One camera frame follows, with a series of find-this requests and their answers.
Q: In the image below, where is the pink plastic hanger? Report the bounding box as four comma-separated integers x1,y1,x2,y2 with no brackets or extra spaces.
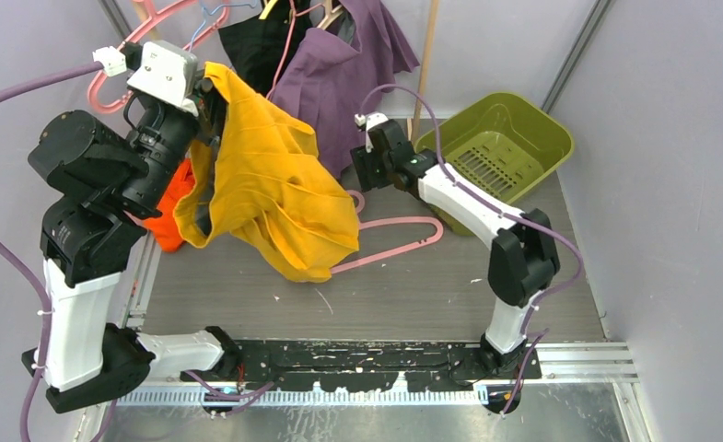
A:
331,215,445,275

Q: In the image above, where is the yellow skirt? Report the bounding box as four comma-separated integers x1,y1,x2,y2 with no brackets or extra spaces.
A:
173,62,359,283

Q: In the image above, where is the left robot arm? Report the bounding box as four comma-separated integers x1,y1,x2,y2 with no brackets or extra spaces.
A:
23,75,241,413

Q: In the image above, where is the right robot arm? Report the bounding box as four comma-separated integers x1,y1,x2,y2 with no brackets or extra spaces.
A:
351,112,561,378

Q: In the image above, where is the pink empty hanger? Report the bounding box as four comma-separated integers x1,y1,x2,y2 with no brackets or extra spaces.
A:
86,0,233,116

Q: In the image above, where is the purple skirt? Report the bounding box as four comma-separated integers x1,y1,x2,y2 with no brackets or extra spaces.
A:
271,1,419,178

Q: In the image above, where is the black skirt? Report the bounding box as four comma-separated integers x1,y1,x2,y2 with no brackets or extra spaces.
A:
219,1,291,95

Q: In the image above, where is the cream yellow hanger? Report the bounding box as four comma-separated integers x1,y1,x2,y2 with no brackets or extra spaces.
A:
258,0,278,20

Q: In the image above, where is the orange cloth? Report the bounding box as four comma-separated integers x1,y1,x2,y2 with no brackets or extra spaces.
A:
142,158,195,252

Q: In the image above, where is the green plastic basket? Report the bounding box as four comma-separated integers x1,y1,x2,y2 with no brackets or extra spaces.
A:
414,92,574,205

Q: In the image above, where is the wooden clothes rack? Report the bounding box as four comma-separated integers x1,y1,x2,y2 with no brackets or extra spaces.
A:
115,1,439,141

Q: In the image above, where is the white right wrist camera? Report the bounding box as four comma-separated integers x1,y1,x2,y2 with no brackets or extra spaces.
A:
354,111,389,153

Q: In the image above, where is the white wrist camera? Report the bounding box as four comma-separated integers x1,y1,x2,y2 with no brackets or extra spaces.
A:
127,41,200,117
354,111,389,153

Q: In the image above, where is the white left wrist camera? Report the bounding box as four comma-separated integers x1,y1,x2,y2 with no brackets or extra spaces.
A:
127,41,200,117

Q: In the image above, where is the thin pink wire hanger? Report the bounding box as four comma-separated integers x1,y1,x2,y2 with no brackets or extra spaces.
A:
265,1,323,99

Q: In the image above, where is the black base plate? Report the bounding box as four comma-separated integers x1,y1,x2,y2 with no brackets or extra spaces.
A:
196,340,542,393

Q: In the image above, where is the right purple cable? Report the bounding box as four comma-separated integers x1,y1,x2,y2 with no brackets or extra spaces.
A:
358,84,585,422

